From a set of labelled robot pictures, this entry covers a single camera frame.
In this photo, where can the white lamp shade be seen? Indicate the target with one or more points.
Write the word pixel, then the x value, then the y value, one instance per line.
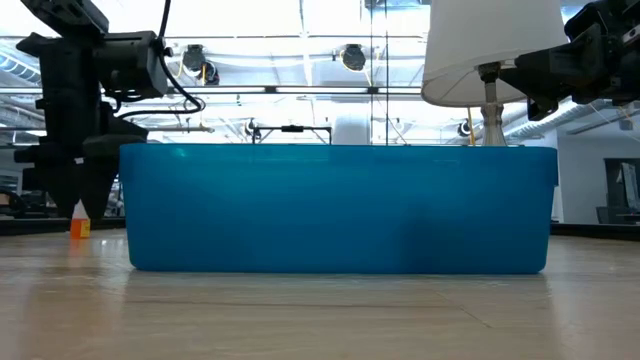
pixel 480 45

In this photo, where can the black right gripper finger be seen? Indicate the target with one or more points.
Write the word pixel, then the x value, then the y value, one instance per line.
pixel 541 109
pixel 555 65

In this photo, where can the white round pillar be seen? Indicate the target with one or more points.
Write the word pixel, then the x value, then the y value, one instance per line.
pixel 351 131

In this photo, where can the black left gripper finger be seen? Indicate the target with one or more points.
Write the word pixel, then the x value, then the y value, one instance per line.
pixel 102 180
pixel 62 192

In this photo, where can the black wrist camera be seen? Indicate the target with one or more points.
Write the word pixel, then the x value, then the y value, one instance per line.
pixel 595 20
pixel 130 62

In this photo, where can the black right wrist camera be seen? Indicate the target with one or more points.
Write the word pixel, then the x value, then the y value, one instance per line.
pixel 595 20

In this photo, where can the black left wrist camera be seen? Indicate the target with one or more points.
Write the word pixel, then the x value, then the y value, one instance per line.
pixel 130 62

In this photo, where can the black horizontal bar bracket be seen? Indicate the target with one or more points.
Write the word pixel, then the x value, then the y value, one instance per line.
pixel 292 128

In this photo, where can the black ceiling fixture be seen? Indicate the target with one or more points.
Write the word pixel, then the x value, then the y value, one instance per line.
pixel 195 57
pixel 352 57

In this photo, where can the small orange food coloring bottle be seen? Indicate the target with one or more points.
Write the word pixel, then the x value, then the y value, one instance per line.
pixel 80 228

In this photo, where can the blue plastic bin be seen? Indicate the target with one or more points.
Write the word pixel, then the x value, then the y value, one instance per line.
pixel 325 210

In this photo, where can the silver lamp base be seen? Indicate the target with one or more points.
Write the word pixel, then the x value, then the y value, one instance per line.
pixel 492 125

